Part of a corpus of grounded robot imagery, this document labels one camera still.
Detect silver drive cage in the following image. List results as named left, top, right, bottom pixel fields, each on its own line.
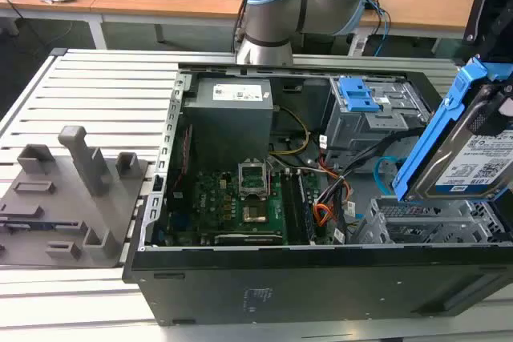
left=322, top=75, right=433, bottom=167

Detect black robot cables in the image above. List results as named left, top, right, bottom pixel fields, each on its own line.
left=233, top=0, right=262, bottom=54

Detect red yellow disk power wire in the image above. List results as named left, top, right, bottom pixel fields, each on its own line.
left=313, top=175, right=354, bottom=235

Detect blue robot cables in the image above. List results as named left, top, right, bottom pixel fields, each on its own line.
left=362, top=0, right=392, bottom=57

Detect metal socket cover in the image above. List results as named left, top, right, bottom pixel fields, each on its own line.
left=237, top=156, right=269, bottom=198

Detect silver disk bay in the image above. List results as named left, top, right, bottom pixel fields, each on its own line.
left=346, top=196, right=513, bottom=245

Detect black cable bundle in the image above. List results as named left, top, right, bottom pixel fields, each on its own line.
left=331, top=125, right=426, bottom=183

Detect grey parts rack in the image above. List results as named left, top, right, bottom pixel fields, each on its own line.
left=0, top=125, right=156, bottom=269

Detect yellow power wires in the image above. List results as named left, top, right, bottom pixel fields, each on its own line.
left=269, top=106, right=312, bottom=156

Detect blue plastic cage latch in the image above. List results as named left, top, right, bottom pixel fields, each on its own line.
left=338, top=76, right=380, bottom=113

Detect black open PC case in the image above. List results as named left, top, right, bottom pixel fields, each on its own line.
left=122, top=62, right=513, bottom=325

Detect hard disk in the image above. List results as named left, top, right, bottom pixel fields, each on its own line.
left=391, top=57, right=513, bottom=203

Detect green motherboard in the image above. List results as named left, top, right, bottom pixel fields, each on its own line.
left=165, top=165, right=321, bottom=247

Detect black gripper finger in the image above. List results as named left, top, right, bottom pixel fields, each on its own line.
left=468, top=83, right=513, bottom=137

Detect grey power supply unit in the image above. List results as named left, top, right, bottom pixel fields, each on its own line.
left=182, top=77, right=275, bottom=161

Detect black RAM stick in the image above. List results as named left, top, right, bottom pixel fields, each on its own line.
left=298, top=173, right=318, bottom=243

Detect CPU socket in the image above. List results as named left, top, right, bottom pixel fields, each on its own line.
left=240, top=201, right=271, bottom=226

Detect red flat wire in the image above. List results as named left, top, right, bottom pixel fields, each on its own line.
left=182, top=123, right=194, bottom=183

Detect wooden desk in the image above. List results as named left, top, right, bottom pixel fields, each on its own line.
left=0, top=0, right=481, bottom=54

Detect blue disk wire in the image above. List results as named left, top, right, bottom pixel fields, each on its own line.
left=373, top=155, right=406, bottom=199

